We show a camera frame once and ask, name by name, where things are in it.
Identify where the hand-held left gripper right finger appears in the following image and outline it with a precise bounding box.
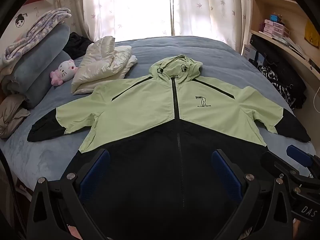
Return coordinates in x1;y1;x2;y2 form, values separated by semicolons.
211;149;294;240

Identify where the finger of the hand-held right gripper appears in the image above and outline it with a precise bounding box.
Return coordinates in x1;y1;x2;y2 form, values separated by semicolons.
260;151;300;180
286;144;320;178

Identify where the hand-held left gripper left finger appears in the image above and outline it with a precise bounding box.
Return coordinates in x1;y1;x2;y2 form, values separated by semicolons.
26;149;118;240

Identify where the green and black hooded jacket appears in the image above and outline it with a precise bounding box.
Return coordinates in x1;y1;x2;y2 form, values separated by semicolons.
27;54;311;240

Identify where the blue-grey bed blanket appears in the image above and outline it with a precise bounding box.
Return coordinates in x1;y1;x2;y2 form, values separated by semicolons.
0;35;320;205

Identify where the black white patterned cloth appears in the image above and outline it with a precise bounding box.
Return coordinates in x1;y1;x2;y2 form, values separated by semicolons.
257;65;304;107

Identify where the black flat device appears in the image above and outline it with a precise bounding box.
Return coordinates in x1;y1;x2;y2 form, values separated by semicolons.
309;59;320;73

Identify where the black garment on shelf edge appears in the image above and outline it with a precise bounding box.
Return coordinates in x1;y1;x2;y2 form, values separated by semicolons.
249;34;307;109

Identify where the beige crumpled cloth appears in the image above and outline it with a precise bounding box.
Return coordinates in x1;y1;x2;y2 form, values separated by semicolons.
0;94;31;138

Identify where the pink white cat plush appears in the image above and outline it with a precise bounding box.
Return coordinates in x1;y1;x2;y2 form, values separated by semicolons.
49;59;77;86

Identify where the stack of papers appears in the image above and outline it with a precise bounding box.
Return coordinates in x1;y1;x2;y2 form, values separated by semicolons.
280;36;310;60

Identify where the cream folded puffer jacket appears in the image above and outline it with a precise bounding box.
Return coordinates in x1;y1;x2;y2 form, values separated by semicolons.
71;36;138;96

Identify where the white cardboard box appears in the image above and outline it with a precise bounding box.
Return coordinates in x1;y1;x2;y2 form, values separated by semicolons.
241;44;265;67

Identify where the blue-grey folded blanket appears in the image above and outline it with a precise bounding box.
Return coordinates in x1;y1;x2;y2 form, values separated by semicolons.
6;24;73;109

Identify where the stack of pink boxes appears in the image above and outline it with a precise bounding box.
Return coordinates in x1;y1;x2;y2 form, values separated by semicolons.
259;19;292;39

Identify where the black garment pile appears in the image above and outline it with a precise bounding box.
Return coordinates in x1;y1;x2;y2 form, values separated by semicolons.
62;32;94;60

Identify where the wooden bookshelf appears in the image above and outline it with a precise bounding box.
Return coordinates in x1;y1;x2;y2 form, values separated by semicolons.
241;0;320;110

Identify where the floral folded blanket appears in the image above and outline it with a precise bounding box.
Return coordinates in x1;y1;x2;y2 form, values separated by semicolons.
0;8;72;70

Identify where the white floral curtain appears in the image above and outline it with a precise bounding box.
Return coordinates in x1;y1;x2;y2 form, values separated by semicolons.
59;0;173;43
172;0;253;54

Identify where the cartoon face wall sticker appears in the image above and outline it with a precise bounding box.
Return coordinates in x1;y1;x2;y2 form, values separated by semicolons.
14;12;27;28

